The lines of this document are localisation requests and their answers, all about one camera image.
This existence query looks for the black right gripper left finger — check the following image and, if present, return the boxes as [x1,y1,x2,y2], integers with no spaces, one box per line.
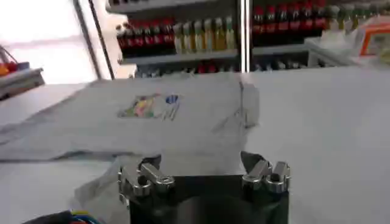
[117,154,176,208]

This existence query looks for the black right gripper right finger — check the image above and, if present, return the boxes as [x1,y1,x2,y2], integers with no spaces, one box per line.
[240,150,291,194]

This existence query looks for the white printed t-shirt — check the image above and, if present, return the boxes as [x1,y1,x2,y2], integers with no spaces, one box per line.
[0,72,260,224]

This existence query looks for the shelf rack with bottles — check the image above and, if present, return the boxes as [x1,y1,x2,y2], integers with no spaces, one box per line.
[105,0,390,79]

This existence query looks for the grey desk with colourful items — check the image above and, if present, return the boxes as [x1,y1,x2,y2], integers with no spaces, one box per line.
[0,45,46,100]

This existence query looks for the orange framed box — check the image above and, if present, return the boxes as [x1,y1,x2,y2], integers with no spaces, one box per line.
[359,23,390,57]

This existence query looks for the multicoloured cable bundle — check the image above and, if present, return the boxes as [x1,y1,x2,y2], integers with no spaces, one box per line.
[68,209,103,224]

